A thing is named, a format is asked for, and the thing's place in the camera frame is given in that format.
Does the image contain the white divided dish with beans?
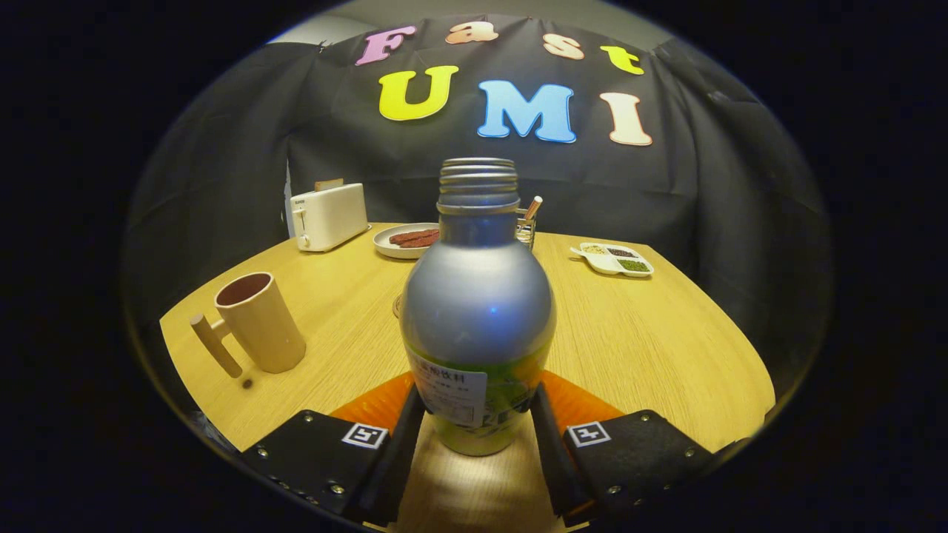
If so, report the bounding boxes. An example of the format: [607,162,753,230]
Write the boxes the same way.
[570,242,655,279]

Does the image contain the white round plate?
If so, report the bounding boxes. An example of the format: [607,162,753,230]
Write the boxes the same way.
[373,223,441,260]

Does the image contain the beige cup with wooden handle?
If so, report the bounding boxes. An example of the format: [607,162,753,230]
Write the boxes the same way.
[190,272,307,379]

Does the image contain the white toaster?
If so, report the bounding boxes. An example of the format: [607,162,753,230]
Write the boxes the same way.
[290,183,371,253]

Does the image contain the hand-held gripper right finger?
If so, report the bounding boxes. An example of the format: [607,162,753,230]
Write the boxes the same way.
[527,370,749,528]

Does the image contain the silver bottle with green label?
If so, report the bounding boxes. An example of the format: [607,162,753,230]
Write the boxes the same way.
[398,157,557,457]

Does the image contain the wooden table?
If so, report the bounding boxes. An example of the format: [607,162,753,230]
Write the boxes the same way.
[159,222,776,533]

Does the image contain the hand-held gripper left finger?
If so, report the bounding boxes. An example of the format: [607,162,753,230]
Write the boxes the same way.
[238,372,427,528]

